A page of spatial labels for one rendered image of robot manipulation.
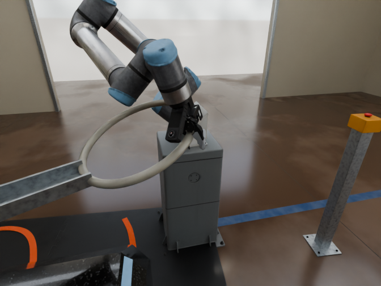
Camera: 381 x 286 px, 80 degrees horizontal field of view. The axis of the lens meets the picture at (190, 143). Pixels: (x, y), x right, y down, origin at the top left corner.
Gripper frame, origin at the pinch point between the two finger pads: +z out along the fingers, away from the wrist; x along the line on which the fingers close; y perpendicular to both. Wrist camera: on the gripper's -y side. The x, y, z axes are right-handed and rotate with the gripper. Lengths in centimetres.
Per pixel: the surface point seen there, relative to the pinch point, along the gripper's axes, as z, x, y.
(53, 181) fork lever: -8, 43, -26
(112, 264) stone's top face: 18.5, 24.2, -39.2
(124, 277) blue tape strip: 20.6, 18.7, -41.4
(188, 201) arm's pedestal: 75, 37, 22
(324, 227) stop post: 130, -50, 47
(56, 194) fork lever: -9.6, 34.0, -31.0
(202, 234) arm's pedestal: 110, 34, 16
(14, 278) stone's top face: 8, 50, -53
